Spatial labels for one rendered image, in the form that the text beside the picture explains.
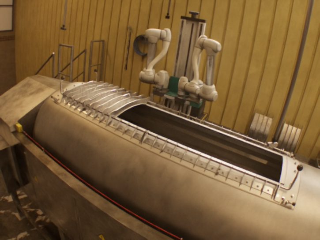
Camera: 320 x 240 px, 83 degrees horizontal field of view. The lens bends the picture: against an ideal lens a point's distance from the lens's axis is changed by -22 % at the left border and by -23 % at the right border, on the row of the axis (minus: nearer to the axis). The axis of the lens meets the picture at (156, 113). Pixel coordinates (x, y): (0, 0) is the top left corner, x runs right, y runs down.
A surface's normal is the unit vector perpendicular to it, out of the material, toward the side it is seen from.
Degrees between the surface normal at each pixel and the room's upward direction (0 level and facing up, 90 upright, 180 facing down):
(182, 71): 90
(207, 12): 90
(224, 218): 55
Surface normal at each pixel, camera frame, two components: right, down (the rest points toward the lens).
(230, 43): -0.53, 0.27
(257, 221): -0.32, -0.38
